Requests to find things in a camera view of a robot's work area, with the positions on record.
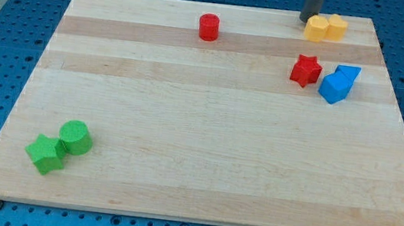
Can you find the red cylinder block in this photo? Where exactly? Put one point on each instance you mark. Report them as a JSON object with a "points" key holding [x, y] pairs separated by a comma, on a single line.
{"points": [[209, 27]]}

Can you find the yellow hexagon block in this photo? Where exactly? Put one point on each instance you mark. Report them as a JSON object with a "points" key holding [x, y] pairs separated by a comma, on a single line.
{"points": [[316, 28]]}

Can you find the yellow heart block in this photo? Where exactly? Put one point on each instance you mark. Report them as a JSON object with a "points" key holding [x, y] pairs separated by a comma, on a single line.
{"points": [[337, 28]]}

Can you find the blue cube block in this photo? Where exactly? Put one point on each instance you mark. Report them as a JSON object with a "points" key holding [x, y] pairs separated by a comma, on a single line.
{"points": [[335, 87]]}

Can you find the red star block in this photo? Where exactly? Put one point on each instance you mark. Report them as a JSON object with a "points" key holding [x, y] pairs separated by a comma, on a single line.
{"points": [[306, 70]]}

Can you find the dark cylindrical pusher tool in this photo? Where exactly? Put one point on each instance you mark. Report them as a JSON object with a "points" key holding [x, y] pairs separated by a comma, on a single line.
{"points": [[310, 8]]}

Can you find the wooden board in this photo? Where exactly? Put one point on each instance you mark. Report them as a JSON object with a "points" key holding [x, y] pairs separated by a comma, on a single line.
{"points": [[211, 132]]}

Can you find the green star block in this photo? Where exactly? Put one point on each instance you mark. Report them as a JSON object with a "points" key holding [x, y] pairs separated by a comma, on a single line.
{"points": [[46, 153]]}

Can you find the green cylinder block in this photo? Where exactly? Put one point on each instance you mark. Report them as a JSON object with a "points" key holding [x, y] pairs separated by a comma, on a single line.
{"points": [[75, 137]]}

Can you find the blue triangle block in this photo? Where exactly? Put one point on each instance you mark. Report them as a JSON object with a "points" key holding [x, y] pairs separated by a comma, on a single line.
{"points": [[351, 72]]}

